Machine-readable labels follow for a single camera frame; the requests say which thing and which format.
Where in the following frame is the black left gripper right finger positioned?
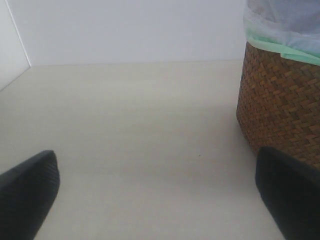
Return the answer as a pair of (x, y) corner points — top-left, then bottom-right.
(255, 146), (320, 240)

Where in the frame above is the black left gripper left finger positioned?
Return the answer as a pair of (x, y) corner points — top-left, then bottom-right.
(0, 150), (60, 240)

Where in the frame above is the woven wicker waste basket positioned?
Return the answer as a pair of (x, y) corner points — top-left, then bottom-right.
(236, 43), (320, 168)

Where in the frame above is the white plastic bin liner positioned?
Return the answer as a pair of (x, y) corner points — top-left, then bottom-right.
(243, 0), (320, 66)

